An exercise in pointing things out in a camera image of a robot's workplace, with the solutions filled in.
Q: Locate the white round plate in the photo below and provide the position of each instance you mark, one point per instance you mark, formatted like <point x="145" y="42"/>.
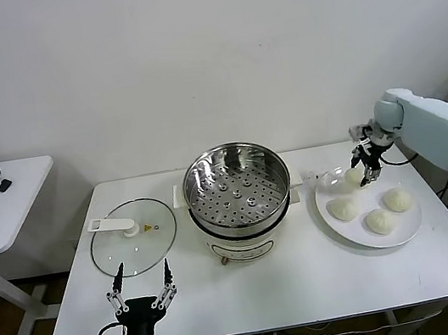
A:
<point x="410" y="226"/>

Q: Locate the small black device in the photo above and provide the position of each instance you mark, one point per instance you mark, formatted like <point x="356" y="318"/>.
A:
<point x="6" y="185"/>

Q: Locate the stainless steel steamer basket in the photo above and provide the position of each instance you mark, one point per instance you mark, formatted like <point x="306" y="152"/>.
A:
<point x="248" y="159"/>

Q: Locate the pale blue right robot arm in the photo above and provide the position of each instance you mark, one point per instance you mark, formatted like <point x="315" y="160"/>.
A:
<point x="436" y="123"/>

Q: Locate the white steamed baozi bun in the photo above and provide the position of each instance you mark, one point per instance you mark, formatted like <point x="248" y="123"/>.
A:
<point x="397" y="199"/>
<point x="343" y="208"/>
<point x="380" y="221"/>
<point x="352" y="177"/>

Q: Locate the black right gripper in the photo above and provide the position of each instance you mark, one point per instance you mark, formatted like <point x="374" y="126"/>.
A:
<point x="371" y="151"/>

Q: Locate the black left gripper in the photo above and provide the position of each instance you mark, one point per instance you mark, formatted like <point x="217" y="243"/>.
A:
<point x="138" y="311"/>

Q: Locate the white electric cooking pot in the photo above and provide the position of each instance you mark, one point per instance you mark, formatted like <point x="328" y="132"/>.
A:
<point x="241" y="246"/>

